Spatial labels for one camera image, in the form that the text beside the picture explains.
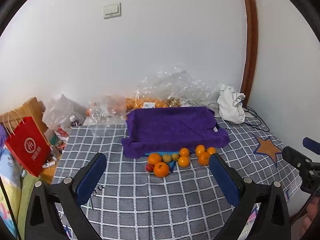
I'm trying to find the colourful printed cloth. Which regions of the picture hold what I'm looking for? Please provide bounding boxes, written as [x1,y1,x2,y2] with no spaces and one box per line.
[0,147,38,240]

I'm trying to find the large crumpled clear plastic bag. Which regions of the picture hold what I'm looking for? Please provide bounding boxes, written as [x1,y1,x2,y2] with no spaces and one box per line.
[135,65,222,110]

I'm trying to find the white plastic bag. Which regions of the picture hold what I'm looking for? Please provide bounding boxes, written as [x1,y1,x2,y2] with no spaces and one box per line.
[42,94,87,130]

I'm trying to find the grey checkered blanket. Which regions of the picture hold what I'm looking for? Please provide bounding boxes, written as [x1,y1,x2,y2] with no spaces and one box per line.
[51,110,303,240]

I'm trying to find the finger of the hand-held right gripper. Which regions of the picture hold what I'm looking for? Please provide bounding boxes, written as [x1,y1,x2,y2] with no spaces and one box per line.
[302,137,320,155]
[282,146,320,195]

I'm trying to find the white wall light switch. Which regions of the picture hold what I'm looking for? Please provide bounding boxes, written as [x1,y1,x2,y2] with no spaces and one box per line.
[103,2,122,19]

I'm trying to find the white crumpled cloth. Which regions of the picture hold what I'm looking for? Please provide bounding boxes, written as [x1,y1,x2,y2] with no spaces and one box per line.
[217,84,247,124]

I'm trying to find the brown wooden door frame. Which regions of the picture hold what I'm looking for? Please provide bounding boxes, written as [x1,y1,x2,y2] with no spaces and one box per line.
[240,0,258,107]

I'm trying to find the large orange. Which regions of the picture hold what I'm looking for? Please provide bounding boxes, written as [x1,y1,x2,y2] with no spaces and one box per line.
[153,162,170,178]

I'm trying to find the thin black cables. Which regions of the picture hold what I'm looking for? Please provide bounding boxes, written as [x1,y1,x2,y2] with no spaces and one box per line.
[214,105,272,132]

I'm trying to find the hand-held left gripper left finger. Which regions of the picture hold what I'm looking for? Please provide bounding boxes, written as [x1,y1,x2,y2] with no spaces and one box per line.
[24,152,107,240]

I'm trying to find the black braided cable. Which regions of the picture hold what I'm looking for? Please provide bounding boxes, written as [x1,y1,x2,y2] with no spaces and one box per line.
[290,187,320,227]

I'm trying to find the person's right hand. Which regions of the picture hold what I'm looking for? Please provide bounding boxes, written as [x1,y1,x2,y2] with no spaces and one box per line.
[305,200,320,232]

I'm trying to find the purple towel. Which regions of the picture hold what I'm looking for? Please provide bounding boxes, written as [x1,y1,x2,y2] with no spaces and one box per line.
[121,106,231,158]

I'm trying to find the red paper bag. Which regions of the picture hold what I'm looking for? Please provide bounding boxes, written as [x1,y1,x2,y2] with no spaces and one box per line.
[5,109,52,178]

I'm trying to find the small crumpled clear plastic bag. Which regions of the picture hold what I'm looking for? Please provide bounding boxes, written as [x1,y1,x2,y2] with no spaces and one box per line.
[87,94,128,125]

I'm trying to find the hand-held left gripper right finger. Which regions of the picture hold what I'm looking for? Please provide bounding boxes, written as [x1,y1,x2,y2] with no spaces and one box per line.
[209,153,292,240]

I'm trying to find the clear bag of oranges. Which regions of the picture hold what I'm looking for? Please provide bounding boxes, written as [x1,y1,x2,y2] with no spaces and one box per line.
[125,96,184,112]

